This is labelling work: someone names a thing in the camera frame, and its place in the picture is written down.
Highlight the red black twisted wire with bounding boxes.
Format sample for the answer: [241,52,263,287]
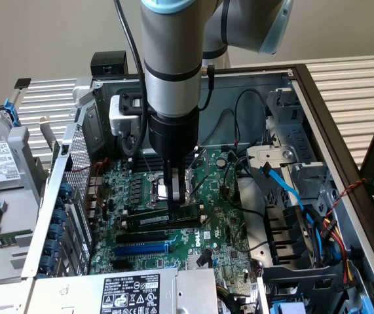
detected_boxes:
[324,178,368,220]

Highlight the RAM slot black latches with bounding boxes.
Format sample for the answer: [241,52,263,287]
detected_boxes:
[133,166,166,174]

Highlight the grey parts rack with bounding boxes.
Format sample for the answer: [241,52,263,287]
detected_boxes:
[0,126,48,287]

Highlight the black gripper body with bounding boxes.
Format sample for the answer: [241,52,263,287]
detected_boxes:
[147,110,200,171]

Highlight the red yellow power wire bundle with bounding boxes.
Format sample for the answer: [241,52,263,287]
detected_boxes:
[317,215,358,292]

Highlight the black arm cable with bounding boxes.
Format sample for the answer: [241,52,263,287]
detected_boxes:
[113,0,150,157]

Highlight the green motherboard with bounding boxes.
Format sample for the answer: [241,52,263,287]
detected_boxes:
[90,148,259,275]

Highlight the RAM slot white latches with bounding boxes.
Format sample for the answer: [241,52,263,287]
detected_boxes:
[121,214,207,234]
[128,157,165,168]
[122,204,206,219]

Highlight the long black expansion slot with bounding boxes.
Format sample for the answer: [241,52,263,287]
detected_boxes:
[115,230,167,245]

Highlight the black graphics card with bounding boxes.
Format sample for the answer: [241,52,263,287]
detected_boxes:
[38,114,62,171]

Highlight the black box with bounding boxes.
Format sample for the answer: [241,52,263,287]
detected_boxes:
[90,50,129,79]

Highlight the black plastic fan shroud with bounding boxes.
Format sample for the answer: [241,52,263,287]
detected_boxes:
[263,204,315,266]

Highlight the blue expansion slot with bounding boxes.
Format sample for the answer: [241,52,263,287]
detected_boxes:
[113,241,170,258]

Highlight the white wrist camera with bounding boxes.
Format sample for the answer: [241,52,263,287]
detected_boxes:
[109,94,141,137]

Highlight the short black gripper wire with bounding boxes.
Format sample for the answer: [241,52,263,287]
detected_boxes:
[196,64,216,112]

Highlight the thin black wire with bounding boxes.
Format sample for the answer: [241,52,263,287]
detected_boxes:
[202,107,237,148]

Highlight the silver power supply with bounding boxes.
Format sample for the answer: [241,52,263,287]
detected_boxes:
[26,267,219,314]

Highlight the blue disk carrier bracket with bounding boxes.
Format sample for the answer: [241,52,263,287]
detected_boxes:
[3,97,22,129]

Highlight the blue disk data wire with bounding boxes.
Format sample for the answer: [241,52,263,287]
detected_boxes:
[259,162,325,243]

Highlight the open PC case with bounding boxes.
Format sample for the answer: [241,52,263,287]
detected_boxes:
[21,63,374,314]

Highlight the long black wire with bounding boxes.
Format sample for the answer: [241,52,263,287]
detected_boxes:
[224,156,270,256]

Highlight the CPU socket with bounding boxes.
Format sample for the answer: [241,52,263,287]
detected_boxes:
[145,170,194,207]

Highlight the tall black wire loop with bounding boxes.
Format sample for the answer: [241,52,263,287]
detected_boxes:
[233,89,269,154]

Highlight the thin red wire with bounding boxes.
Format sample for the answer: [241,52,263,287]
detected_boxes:
[71,157,113,210]

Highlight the silver metal disk bay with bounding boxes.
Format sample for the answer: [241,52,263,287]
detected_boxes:
[246,87,338,217]

